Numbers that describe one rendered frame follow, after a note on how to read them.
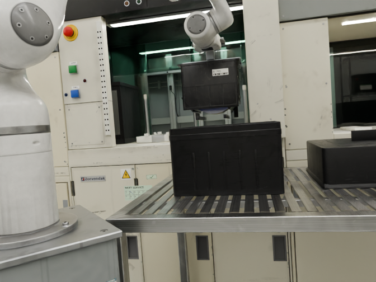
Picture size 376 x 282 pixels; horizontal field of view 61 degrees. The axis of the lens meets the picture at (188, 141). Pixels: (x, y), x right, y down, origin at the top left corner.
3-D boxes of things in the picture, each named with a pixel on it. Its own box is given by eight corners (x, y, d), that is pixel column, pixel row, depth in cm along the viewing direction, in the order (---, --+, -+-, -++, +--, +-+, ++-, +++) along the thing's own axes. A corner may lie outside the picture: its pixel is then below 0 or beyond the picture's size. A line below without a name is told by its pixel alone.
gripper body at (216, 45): (190, 48, 116) (196, 55, 127) (219, 45, 114) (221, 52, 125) (189, 27, 115) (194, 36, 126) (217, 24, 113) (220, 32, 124)
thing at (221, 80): (179, 121, 124) (174, 38, 123) (189, 121, 144) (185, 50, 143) (243, 116, 119) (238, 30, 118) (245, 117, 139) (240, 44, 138)
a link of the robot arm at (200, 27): (210, 17, 112) (187, 31, 113) (204, 3, 99) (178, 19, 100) (221, 37, 111) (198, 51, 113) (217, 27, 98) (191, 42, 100)
